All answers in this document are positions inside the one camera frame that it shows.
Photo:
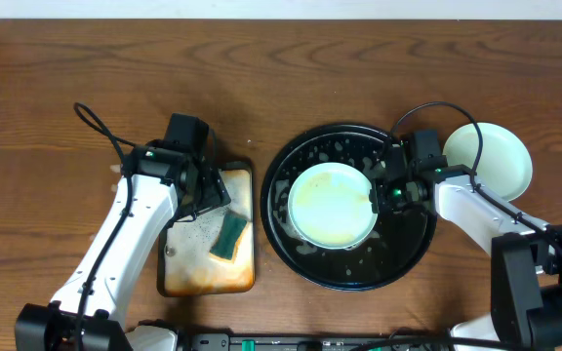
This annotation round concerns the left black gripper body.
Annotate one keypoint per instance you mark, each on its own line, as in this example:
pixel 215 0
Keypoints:
pixel 211 187

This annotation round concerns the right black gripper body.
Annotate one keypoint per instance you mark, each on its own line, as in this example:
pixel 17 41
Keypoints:
pixel 379 196

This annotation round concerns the yellow green scrub sponge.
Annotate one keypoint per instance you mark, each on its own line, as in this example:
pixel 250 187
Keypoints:
pixel 226 245

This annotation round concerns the light blue plate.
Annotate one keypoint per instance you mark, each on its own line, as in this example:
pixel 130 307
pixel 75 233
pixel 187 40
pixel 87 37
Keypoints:
pixel 505 164
pixel 329 206

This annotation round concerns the yellow plate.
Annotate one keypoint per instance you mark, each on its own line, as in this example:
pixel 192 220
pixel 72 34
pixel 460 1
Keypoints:
pixel 511 196

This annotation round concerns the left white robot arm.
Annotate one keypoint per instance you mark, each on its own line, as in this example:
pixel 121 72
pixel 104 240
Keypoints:
pixel 158 187

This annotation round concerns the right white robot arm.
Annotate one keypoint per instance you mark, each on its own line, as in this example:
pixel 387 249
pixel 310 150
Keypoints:
pixel 525 252

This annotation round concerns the round black tray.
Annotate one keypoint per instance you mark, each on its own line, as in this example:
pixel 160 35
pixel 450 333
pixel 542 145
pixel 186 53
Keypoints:
pixel 396 242

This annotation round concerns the rectangular soapy water tray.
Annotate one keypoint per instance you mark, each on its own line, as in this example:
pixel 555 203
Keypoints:
pixel 185 266

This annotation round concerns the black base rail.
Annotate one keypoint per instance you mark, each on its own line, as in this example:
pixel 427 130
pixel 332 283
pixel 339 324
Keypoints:
pixel 227 342

